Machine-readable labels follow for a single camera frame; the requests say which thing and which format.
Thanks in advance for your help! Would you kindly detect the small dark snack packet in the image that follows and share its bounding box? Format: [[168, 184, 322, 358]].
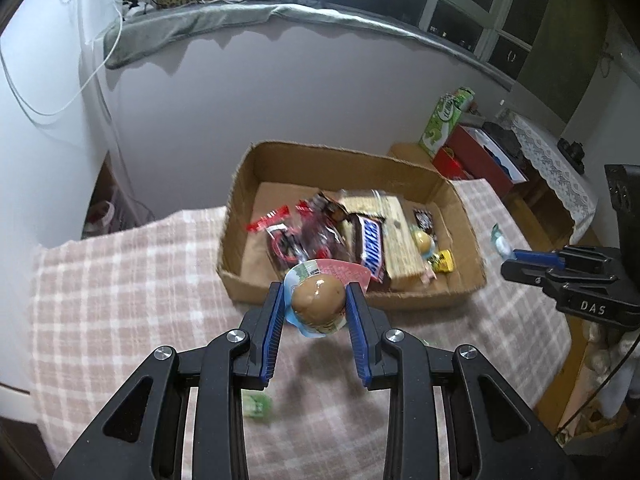
[[411, 207, 441, 236]]

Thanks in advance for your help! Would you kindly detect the grey sill blanket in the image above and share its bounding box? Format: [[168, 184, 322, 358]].
[[102, 2, 451, 71]]

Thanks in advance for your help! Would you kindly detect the white lace cloth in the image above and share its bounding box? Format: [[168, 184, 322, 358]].
[[507, 110, 598, 223]]

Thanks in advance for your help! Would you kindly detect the red clear snack packet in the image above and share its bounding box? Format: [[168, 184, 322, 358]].
[[246, 204, 306, 278], [295, 199, 351, 266]]

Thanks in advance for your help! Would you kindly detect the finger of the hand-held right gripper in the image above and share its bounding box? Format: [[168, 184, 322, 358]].
[[501, 259, 552, 287], [514, 245, 622, 273]]

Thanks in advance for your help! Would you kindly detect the yellow candy packet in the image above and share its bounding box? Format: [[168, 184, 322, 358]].
[[430, 250, 457, 274]]

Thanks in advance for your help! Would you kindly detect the red box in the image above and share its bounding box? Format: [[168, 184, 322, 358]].
[[431, 125, 528, 196]]

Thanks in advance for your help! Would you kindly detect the small green white candy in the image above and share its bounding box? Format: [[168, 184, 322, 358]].
[[489, 224, 513, 257]]

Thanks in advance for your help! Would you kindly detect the cream egg candy blister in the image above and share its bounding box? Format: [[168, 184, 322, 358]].
[[410, 230, 436, 261]]

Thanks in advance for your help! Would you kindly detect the white cable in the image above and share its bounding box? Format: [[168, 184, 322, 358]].
[[0, 0, 126, 121]]

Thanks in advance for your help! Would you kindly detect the green candy packet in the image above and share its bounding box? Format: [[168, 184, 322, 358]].
[[241, 392, 273, 423]]

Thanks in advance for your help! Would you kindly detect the pink plaid blanket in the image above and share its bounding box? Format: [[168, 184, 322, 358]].
[[30, 177, 573, 480]]

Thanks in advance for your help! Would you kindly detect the large brown chocolate bar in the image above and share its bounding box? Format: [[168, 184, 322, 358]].
[[345, 212, 393, 283]]

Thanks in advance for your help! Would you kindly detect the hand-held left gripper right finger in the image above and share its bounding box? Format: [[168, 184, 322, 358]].
[[345, 281, 581, 480]]

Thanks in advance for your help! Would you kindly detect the brown chocolate egg blister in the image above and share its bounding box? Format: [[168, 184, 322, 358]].
[[281, 258, 373, 342]]

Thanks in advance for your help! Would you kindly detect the green drink carton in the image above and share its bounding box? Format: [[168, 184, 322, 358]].
[[419, 86, 476, 158]]

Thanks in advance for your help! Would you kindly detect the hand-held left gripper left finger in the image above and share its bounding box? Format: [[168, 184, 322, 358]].
[[52, 281, 286, 480]]

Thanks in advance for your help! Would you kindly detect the white cloth bundle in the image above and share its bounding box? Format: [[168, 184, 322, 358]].
[[582, 320, 631, 416]]

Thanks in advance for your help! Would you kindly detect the cardboard box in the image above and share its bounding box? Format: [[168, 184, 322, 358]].
[[216, 140, 488, 313]]

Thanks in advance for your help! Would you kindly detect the clear cracker packet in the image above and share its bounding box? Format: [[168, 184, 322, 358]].
[[337, 189, 431, 291]]

